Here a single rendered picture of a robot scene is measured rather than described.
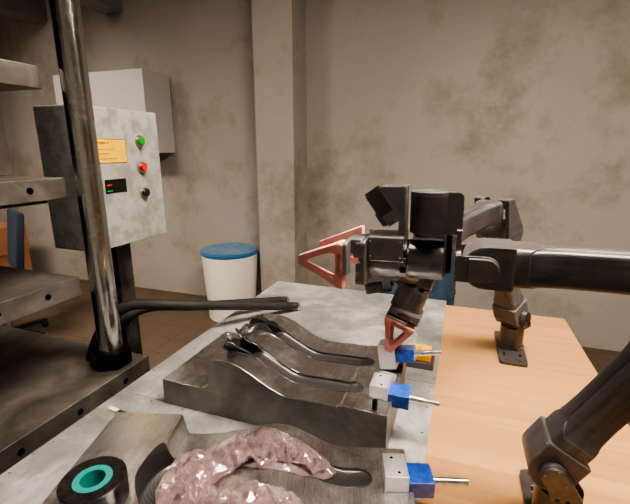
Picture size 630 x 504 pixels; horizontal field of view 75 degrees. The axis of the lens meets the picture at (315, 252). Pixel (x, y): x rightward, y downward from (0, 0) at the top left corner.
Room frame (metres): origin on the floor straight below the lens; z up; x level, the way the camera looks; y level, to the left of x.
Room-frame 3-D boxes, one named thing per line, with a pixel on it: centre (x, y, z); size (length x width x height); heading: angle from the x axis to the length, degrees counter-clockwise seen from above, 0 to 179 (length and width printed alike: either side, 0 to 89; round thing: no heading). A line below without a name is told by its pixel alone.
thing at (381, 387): (0.70, -0.17, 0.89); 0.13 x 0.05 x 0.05; 70
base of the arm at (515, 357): (1.07, -0.56, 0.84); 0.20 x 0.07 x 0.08; 161
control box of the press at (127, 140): (1.29, 0.65, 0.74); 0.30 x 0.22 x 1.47; 160
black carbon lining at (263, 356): (0.83, 0.05, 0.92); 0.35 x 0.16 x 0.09; 70
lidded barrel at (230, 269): (3.22, 0.70, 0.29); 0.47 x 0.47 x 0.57
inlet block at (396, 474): (0.53, -0.17, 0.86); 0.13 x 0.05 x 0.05; 87
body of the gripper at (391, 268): (0.59, -0.10, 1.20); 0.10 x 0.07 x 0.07; 161
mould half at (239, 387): (0.85, 0.06, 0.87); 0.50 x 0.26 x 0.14; 70
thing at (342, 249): (0.58, -0.02, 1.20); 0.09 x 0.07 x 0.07; 71
